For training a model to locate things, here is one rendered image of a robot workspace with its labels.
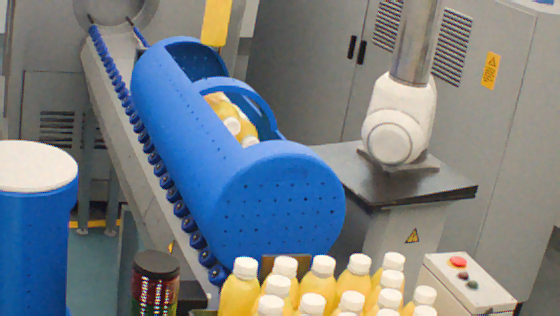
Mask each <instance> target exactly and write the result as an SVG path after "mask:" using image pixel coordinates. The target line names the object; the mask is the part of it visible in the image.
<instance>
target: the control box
mask: <svg viewBox="0 0 560 316"><path fill-rule="evenodd" d="M451 256H460V257H462V258H464V259H465V260H467V264H466V265H462V266H460V267H455V266H454V265H453V263H452V262H451V261H450V257H451ZM460 271H466V272H467V273H468V274H469V279H468V280H475V281H477V283H478V288H477V289H472V288H470V287H468V286H467V282H468V280H464V279H461V278H459V276H458V273H459V272H460ZM476 271H477V272H476ZM478 274H480V275H481V276H480V275H478ZM478 276H479V277H478ZM482 277H483V278H484V279H483V278H482ZM479 278H480V279H479ZM485 281H487V282H485ZM488 283H489V284H488ZM487 284H488V285H489V287H491V289H490V288H489V287H488V286H487ZM420 285H424V286H428V287H431V288H433V289H434V290H435V291H437V292H436V297H435V300H434V306H433V307H434V308H435V310H436V316H512V313H513V311H514V309H515V306H516V304H517V300H514V299H513V298H512V296H511V295H510V294H509V293H507V292H506V291H505V290H504V289H503V288H502V286H501V285H499V284H497V283H496V281H495V280H494V279H493V278H492V277H490V275H488V274H487V273H486V272H485V271H484V269H483V268H482V267H479V266H478V265H477V263H476V262H475V261H474V260H473V259H472V258H471V257H470V256H468V255H467V254H466V253H465V252H448V253H444V254H425V256H424V260H423V264H422V265H421V268H420V272H419V275H418V279H417V283H416V286H415V290H414V293H413V297H414V296H415V291H416V288H417V287H418V286H420ZM492 288H494V289H492Z"/></svg>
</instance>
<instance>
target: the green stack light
mask: <svg viewBox="0 0 560 316"><path fill-rule="evenodd" d="M177 303H178V301H177V299H176V302H174V303H173V304H172V303H171V304H169V305H166V306H160V307H154V306H153V305H147V304H144V303H141V302H139V301H137V300H136V299H134V298H133V297H132V296H131V294H130V296H129V303H128V316H176V309H177Z"/></svg>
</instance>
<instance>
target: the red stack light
mask: <svg viewBox="0 0 560 316"><path fill-rule="evenodd" d="M130 274H131V280H130V287H129V292H130V294H131V296H132V297H133V298H134V299H136V300H137V301H139V302H141V303H144V304H147V305H153V306H154V307H160V306H166V305H169V304H171V303H172V304H173V303H174V302H176V299H177V297H178V290H179V284H180V277H181V276H180V272H179V273H178V275H177V276H175V277H173V278H171V279H168V278H167V279H152V278H148V277H145V276H143V275H141V274H139V273H138V272H137V271H136V270H135V269H134V268H133V266H132V265H131V272H130Z"/></svg>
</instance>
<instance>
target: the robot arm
mask: <svg viewBox="0 0 560 316"><path fill-rule="evenodd" d="M445 4H446V0H404V5H403V8H402V12H401V16H400V20H399V21H400V25H399V28H398V32H397V36H396V40H395V44H394V45H395V48H394V53H393V56H392V60H391V64H390V68H389V70H388V71H387V72H386V73H385V74H383V75H382V76H381V77H380V78H379V79H378V80H377V81H376V84H375V87H374V90H373V93H372V97H371V100H370V103H369V106H368V111H367V114H366V119H365V121H364V123H363V127H362V132H361V136H362V142H363V146H358V147H357V150H356V152H357V153H358V154H360V155H362V156H364V157H365V158H366V159H368V160H369V161H370V162H372V163H373V164H374V165H375V166H377V167H378V168H379V169H381V170H382V173H383V175H385V176H388V177H394V176H397V175H398V174H405V173H417V172H427V171H432V172H438V171H440V165H439V164H438V163H436V162H434V161H432V160H431V159H429V158H428V142H429V139H430V135H431V131H432V127H433V122H434V117H435V111H436V104H437V99H436V87H435V82H434V79H433V77H432V75H431V74H430V71H431V69H432V65H433V61H434V59H433V57H434V54H435V50H436V46H437V42H438V36H439V32H440V28H441V24H442V23H441V21H442V18H443V14H444V10H445Z"/></svg>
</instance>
